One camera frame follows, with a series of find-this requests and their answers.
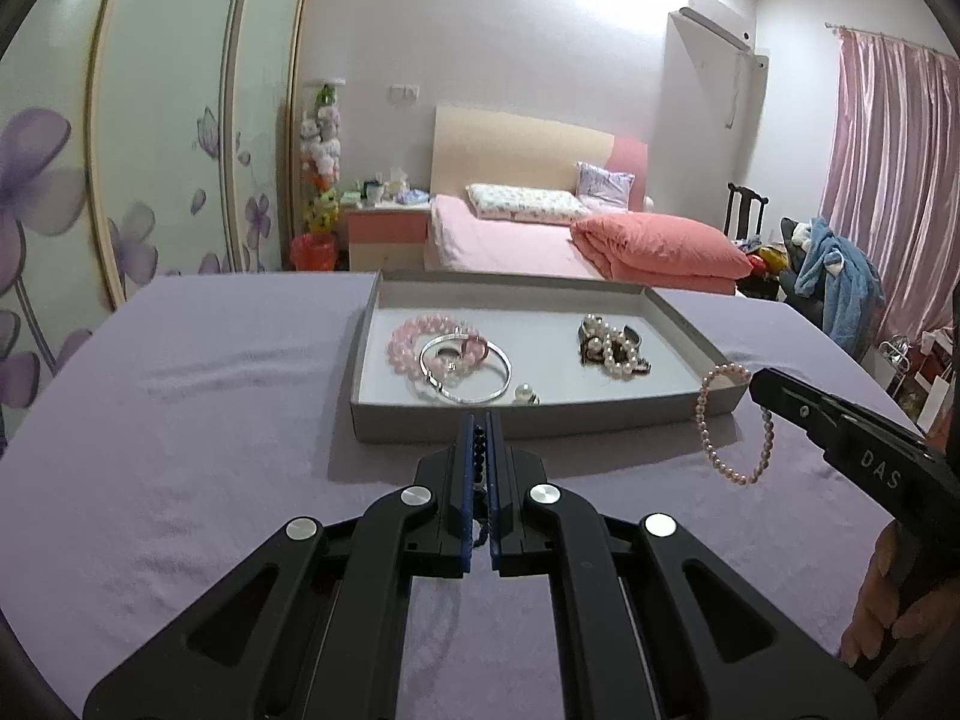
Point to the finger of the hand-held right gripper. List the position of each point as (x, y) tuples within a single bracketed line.
[(795, 405)]

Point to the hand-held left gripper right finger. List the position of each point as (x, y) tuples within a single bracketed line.
[(493, 495)]

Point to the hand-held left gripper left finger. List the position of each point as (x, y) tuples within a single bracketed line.
[(466, 495)]

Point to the thin silver bangle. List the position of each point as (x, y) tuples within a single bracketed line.
[(463, 397)]

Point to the small pearl earring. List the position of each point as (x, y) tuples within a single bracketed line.
[(523, 392)]

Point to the grey cardboard tray box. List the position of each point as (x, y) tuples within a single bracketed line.
[(555, 364)]

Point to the person's right hand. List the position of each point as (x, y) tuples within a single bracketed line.
[(870, 600)]

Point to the blue bathrobe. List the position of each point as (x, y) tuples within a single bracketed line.
[(840, 277)]

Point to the colourful pile of clothes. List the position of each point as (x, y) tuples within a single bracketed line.
[(765, 259)]

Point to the engraved silver cuff bangle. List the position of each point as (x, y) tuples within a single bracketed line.
[(632, 336)]

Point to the dark wooden chair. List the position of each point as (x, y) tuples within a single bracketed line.
[(746, 210)]

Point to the folded coral quilt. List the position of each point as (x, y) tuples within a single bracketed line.
[(660, 247)]

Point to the bed with pink sheet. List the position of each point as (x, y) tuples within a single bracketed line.
[(510, 251)]

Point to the pink curtain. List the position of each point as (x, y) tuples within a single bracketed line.
[(892, 180)]

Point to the pink and white nightstand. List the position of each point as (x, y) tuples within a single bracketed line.
[(386, 236)]

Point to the red waste bin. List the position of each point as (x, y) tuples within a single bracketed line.
[(313, 253)]

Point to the purple tablecloth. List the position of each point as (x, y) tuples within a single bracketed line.
[(187, 427)]

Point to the purple patterned pillow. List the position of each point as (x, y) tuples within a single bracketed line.
[(606, 184)]

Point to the floral white pillow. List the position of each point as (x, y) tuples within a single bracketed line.
[(525, 202)]

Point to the white air conditioner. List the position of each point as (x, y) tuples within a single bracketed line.
[(705, 105)]

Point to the dark mug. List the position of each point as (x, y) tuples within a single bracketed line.
[(373, 195)]

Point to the tissue box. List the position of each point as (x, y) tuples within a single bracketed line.
[(395, 186)]

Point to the hanging column of plush toys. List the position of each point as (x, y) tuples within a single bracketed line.
[(324, 150)]

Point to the floral sliding-door wardrobe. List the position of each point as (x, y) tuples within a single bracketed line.
[(150, 127)]

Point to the white wall switch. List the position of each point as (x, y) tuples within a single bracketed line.
[(403, 93)]

